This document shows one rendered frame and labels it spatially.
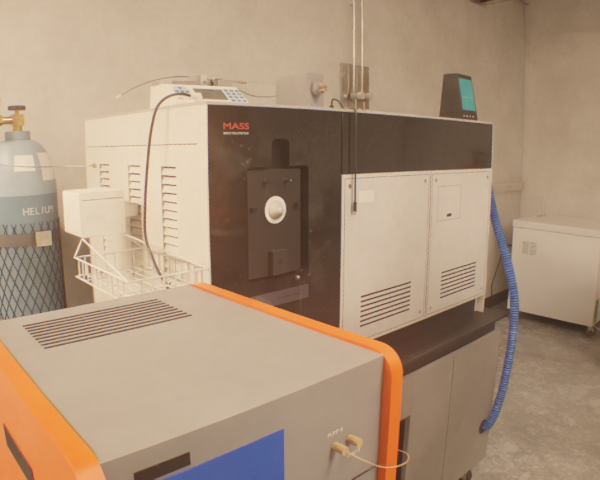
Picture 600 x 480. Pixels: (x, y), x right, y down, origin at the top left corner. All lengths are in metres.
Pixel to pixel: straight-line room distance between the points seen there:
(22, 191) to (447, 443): 1.63
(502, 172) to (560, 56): 1.12
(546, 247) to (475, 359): 2.39
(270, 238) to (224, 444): 0.81
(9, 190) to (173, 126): 0.70
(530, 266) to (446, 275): 2.56
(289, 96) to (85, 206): 0.73
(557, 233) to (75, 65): 3.37
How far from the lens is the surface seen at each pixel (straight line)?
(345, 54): 3.09
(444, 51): 3.91
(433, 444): 1.91
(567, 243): 4.21
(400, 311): 1.64
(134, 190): 1.42
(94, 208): 1.32
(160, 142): 1.27
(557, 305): 4.32
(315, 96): 1.67
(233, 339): 0.64
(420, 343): 1.75
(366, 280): 1.49
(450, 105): 1.96
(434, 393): 1.80
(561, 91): 4.92
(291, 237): 1.28
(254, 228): 1.20
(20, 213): 1.75
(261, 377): 0.54
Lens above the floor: 1.35
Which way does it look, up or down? 10 degrees down
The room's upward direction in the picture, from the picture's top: straight up
